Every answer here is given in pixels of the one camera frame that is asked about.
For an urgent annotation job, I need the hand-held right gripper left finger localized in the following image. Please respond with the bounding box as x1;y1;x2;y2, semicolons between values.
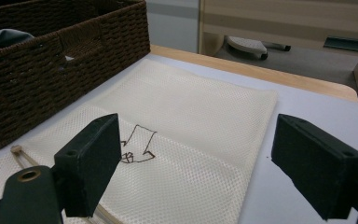
53;113;123;218

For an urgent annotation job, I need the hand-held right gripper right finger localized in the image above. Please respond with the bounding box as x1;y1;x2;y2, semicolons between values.
270;113;358;221

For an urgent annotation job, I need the brown wicker basket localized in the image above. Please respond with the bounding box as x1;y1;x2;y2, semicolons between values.
0;0;152;151

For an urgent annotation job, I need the white printed tote bag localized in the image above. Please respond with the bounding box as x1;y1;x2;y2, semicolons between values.
0;58;278;224

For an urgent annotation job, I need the grey cloth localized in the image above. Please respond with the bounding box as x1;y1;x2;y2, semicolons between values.
0;28;35;55

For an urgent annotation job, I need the white table board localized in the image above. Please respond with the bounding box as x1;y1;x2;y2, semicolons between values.
0;53;358;224

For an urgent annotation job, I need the chair base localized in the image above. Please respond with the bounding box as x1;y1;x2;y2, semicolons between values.
224;35;292;61

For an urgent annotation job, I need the wooden desk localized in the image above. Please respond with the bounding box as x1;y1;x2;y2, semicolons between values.
198;0;358;106

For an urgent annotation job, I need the white cabinet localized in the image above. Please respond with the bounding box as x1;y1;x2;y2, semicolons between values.
145;0;200;54

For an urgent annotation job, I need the dark desk handle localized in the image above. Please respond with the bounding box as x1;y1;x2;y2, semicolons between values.
324;35;358;53

